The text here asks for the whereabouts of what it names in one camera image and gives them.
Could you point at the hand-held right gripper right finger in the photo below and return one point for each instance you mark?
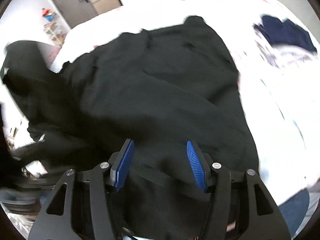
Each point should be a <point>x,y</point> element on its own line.
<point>196,165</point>

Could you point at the red blue toy figure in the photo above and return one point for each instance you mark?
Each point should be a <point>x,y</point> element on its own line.
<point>48,15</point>

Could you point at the black shirt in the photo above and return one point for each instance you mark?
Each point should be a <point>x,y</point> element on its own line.
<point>162,80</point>

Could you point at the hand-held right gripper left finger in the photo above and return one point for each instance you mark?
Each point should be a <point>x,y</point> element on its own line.
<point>122,165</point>

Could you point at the white crumpled cloth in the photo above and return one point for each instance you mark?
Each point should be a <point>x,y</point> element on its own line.
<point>20,220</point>

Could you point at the white shelf rack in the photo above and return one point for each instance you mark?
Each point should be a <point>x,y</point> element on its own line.
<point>56,33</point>

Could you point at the grey door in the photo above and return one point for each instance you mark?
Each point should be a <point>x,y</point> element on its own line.
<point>72,5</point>

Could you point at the blue checked printed blanket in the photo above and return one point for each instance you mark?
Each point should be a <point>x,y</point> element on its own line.
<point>275,105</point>

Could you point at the pile of black clothes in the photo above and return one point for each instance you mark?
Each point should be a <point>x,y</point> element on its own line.
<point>32,85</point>

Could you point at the navy folded garment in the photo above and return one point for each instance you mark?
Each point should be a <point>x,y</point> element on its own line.
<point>285,35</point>

